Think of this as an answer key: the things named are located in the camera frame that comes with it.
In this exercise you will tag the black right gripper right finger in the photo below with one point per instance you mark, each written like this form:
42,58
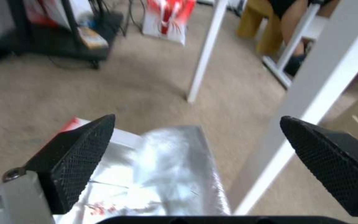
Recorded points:
331,163

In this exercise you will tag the red and white poster board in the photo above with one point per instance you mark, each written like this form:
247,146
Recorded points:
47,11

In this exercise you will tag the person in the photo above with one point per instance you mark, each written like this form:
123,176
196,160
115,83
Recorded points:
294,21

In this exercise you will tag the yellow wooden stool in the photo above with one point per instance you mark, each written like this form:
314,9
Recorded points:
261,25

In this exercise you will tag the white desk frame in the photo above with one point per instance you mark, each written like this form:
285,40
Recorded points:
286,58

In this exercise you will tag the small orange printed box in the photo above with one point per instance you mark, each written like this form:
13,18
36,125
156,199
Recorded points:
91,37

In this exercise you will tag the black rolling stand base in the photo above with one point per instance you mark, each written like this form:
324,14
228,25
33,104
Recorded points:
57,44

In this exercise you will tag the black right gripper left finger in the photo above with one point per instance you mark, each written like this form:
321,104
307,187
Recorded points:
70,154

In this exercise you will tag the white table leg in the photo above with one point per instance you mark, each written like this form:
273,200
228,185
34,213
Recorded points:
319,105
207,50

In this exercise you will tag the red and white paper bag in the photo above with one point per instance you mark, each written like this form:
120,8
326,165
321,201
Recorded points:
166,19

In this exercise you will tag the silver foil food delivery bag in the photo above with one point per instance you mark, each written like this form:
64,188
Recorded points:
157,172

